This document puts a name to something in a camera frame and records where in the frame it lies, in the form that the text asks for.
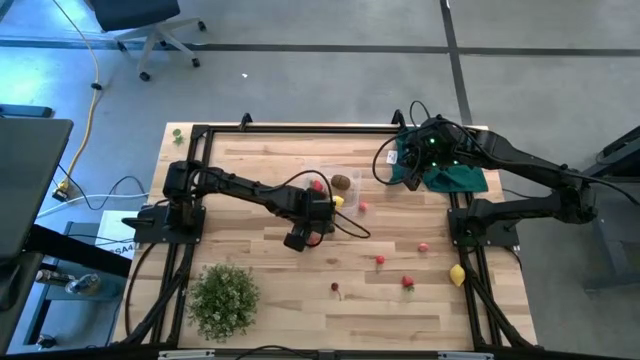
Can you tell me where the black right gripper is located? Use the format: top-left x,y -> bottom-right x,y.
402,119 -> 474,192

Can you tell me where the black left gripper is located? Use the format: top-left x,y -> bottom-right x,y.
283,189 -> 337,253

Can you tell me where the clear plastic tupperware container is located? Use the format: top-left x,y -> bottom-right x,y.
302,163 -> 363,220

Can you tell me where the dark green cloth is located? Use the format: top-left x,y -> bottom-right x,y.
387,127 -> 489,194

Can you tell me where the green artificial bushy plant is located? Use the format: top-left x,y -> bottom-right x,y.
187,263 -> 261,344

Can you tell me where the white paper sign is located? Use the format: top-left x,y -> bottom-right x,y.
94,209 -> 146,260

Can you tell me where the dark metal side table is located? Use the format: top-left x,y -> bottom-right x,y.
551,124 -> 640,291

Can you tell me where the clear plastic bottle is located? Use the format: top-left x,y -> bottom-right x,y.
64,272 -> 101,296

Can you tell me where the dark office chair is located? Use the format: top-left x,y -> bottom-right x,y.
88,0 -> 208,83

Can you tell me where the brown bottle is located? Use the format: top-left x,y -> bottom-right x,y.
34,268 -> 64,286

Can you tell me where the dark grey desk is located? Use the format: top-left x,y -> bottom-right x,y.
0,117 -> 75,259

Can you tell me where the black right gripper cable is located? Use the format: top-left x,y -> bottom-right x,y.
371,99 -> 441,187

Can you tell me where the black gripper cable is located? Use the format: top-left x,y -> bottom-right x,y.
264,169 -> 372,240
371,99 -> 441,187

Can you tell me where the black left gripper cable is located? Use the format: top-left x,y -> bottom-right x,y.
264,169 -> 372,240

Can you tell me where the silver table bracket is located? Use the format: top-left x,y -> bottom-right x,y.
438,351 -> 495,360
158,349 -> 216,360

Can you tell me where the yellow floor cable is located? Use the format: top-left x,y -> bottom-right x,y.
51,0 -> 101,194

